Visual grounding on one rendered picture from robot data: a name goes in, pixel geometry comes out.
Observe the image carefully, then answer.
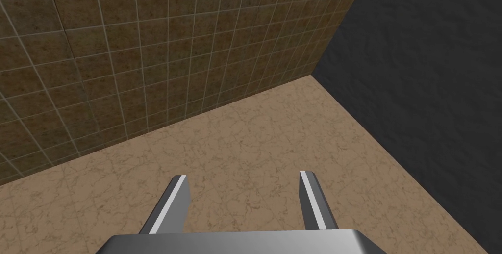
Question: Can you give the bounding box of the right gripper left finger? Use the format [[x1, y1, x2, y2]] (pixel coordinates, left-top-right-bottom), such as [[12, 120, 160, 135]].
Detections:
[[139, 174, 192, 235]]

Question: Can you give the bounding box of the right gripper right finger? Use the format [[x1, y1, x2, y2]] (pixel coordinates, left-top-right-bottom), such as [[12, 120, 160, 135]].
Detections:
[[299, 170, 340, 231]]

